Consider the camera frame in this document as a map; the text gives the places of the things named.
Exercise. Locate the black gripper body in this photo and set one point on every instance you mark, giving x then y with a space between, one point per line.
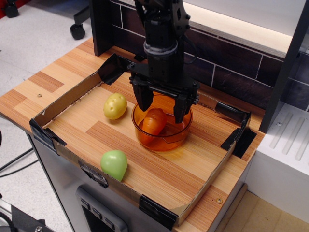
165 73

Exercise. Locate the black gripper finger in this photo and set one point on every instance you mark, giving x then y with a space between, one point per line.
143 95
181 108

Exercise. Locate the orange toy carrot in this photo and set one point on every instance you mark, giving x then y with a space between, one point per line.
152 125

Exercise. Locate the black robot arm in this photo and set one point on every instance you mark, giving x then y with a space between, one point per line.
165 23

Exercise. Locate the transparent orange plastic pot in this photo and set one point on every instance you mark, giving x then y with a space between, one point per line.
172 135

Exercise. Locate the yellow toy potato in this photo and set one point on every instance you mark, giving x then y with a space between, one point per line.
115 106

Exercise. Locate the green toy pear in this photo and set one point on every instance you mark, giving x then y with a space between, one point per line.
114 163

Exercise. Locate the black office chair caster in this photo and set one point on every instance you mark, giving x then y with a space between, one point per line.
77 30

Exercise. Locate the grey control panel with buttons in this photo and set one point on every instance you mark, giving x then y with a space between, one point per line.
98 217

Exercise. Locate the dark upright post left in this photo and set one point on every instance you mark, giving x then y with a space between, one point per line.
103 14

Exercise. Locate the dark grey upright post right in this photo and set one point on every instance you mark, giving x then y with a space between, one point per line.
292 85

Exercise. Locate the black metal bracket bottom left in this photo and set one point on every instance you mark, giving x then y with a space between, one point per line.
13 219

